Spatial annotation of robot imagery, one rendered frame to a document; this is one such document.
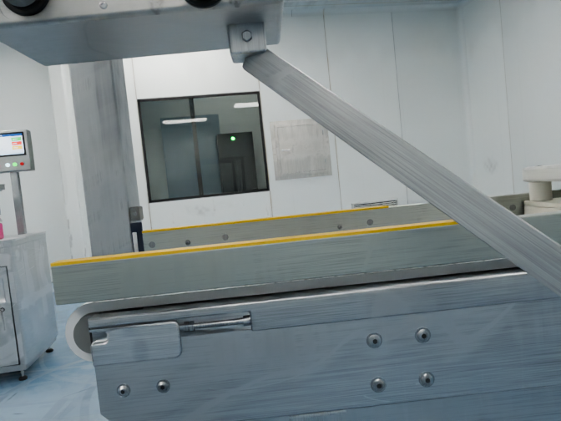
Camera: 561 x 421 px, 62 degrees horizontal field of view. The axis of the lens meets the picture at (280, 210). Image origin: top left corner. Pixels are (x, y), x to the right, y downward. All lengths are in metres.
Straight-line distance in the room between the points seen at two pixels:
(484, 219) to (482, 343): 0.14
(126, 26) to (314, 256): 0.23
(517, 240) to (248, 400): 0.24
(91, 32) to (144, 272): 0.19
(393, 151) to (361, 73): 5.64
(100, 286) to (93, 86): 0.38
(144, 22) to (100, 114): 0.33
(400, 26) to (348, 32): 0.66
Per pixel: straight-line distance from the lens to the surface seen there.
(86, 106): 0.71
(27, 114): 5.83
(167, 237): 0.66
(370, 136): 0.34
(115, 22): 0.39
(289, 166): 5.54
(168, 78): 5.63
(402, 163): 0.33
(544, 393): 0.52
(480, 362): 0.44
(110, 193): 0.69
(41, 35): 0.42
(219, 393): 0.41
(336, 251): 0.38
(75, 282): 0.41
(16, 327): 2.90
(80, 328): 0.43
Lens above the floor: 0.90
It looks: 3 degrees down
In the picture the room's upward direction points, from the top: 6 degrees counter-clockwise
